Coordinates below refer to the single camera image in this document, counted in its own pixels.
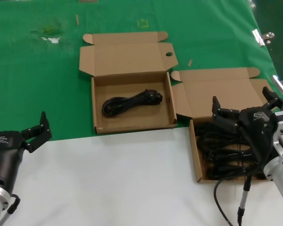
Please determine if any black power cable bundle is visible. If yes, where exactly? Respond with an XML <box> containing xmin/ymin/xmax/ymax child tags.
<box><xmin>201</xmin><ymin>148</ymin><xmax>266</xmax><ymax>181</ymax></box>
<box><xmin>194</xmin><ymin>122</ymin><xmax>241</xmax><ymax>151</ymax></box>
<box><xmin>101</xmin><ymin>89</ymin><xmax>164</xmax><ymax>118</ymax></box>

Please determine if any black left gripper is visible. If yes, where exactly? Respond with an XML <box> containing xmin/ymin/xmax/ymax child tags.
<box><xmin>0</xmin><ymin>111</ymin><xmax>53</xmax><ymax>192</ymax></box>

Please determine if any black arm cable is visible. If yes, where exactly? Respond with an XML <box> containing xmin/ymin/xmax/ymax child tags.
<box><xmin>0</xmin><ymin>193</ymin><xmax>21</xmax><ymax>226</ymax></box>
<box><xmin>213</xmin><ymin>162</ymin><xmax>265</xmax><ymax>226</ymax></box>

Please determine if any green table cloth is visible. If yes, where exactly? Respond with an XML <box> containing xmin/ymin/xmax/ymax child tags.
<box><xmin>0</xmin><ymin>0</ymin><xmax>283</xmax><ymax>144</ymax></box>

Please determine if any open brown cardboard box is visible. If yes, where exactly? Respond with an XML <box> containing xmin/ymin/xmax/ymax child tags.
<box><xmin>171</xmin><ymin>67</ymin><xmax>283</xmax><ymax>184</ymax></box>
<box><xmin>79</xmin><ymin>31</ymin><xmax>179</xmax><ymax>135</ymax></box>

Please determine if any silver plug right arm cable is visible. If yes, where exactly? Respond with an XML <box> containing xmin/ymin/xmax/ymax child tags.
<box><xmin>237</xmin><ymin>175</ymin><xmax>252</xmax><ymax>226</ymax></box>

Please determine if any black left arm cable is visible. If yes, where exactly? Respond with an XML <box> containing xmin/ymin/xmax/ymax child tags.
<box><xmin>0</xmin><ymin>193</ymin><xmax>21</xmax><ymax>226</ymax></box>

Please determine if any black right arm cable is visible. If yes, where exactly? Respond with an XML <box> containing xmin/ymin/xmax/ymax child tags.
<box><xmin>213</xmin><ymin>162</ymin><xmax>265</xmax><ymax>226</ymax></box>

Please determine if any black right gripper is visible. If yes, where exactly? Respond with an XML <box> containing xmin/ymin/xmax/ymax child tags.
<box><xmin>211</xmin><ymin>86</ymin><xmax>283</xmax><ymax>165</ymax></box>

